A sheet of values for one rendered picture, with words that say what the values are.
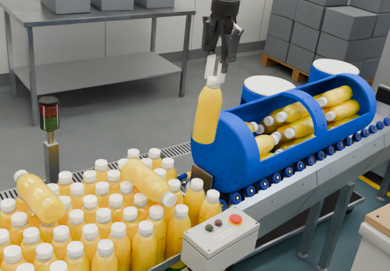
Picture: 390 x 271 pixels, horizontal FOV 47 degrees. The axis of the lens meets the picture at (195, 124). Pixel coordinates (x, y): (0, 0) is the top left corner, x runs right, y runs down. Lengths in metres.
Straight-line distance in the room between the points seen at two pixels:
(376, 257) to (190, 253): 0.66
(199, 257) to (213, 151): 0.49
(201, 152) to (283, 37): 4.10
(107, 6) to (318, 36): 2.43
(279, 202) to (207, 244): 0.66
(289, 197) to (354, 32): 3.41
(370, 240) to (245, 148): 0.50
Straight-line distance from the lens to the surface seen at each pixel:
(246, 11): 6.07
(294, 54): 5.54
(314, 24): 5.30
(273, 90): 2.34
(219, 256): 1.22
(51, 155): 1.60
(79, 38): 4.89
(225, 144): 1.53
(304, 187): 1.93
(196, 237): 1.21
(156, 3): 4.30
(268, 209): 1.77
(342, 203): 2.56
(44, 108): 1.51
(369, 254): 1.64
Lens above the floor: 1.90
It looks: 27 degrees down
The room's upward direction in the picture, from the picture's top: 7 degrees clockwise
